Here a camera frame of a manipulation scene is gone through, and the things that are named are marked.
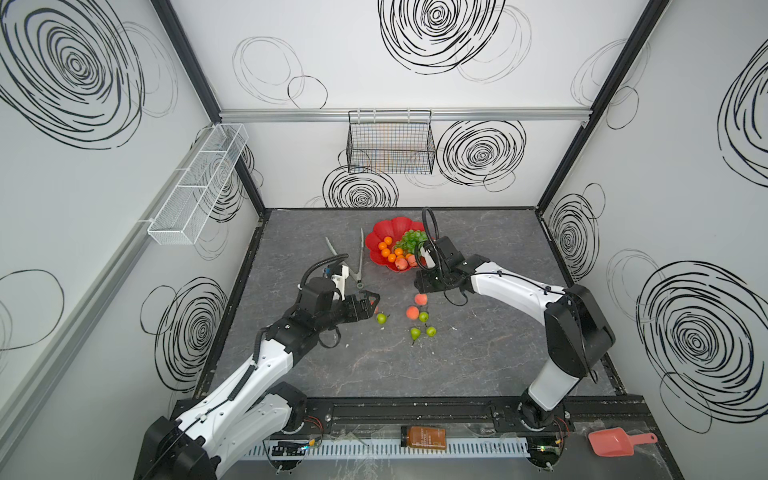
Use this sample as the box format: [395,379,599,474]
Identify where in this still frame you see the green fake grape bunch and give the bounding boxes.
[395,230,428,256]

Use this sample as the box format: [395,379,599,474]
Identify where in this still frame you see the red flower-shaped fruit bowl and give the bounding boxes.
[364,216,426,273]

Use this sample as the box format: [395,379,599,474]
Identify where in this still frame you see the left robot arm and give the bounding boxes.
[134,288,380,479]

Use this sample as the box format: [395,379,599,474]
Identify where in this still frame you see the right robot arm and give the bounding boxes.
[414,255,616,432]

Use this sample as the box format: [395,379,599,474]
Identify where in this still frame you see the metal kitchen tongs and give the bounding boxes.
[324,227,367,290]

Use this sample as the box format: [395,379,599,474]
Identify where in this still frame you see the pink plastic scoop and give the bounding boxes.
[588,428,658,458]

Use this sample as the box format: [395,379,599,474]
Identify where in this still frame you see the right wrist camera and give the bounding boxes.
[420,236,465,270]

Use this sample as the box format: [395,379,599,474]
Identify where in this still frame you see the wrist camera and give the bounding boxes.
[420,236,465,270]
[297,263,349,314]

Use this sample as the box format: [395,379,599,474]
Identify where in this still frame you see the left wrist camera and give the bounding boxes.
[297,263,349,314]

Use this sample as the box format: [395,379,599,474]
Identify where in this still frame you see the black mounting rail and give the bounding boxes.
[288,395,651,434]

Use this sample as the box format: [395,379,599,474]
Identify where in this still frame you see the black wire basket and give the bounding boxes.
[345,109,437,175]

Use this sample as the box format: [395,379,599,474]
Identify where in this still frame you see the white slotted cable duct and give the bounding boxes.
[241,437,530,461]

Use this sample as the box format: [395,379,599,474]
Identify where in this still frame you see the white mesh wall shelf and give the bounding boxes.
[147,123,248,246]

